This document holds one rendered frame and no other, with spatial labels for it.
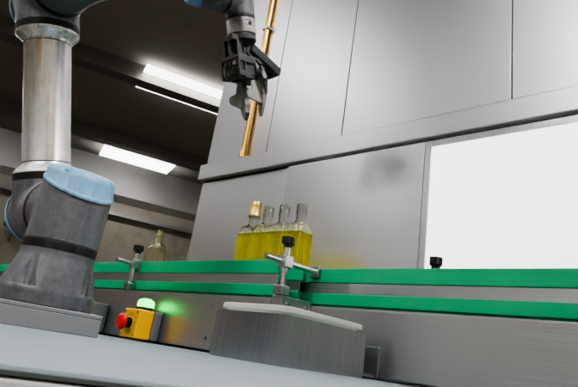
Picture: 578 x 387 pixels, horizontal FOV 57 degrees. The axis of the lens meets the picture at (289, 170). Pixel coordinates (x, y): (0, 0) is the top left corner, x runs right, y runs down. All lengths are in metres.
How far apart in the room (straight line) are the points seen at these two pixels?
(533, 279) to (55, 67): 0.94
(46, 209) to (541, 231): 0.92
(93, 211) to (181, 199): 8.30
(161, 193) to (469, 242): 8.13
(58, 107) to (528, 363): 0.93
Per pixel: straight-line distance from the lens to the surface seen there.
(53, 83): 1.10
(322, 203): 1.49
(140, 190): 9.07
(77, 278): 0.90
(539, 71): 1.36
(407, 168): 1.36
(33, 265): 0.91
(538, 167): 1.22
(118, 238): 10.74
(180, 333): 1.36
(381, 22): 1.71
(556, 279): 0.97
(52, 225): 0.91
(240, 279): 1.26
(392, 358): 1.06
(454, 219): 1.26
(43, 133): 1.08
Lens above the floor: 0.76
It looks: 20 degrees up
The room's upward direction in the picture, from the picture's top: 9 degrees clockwise
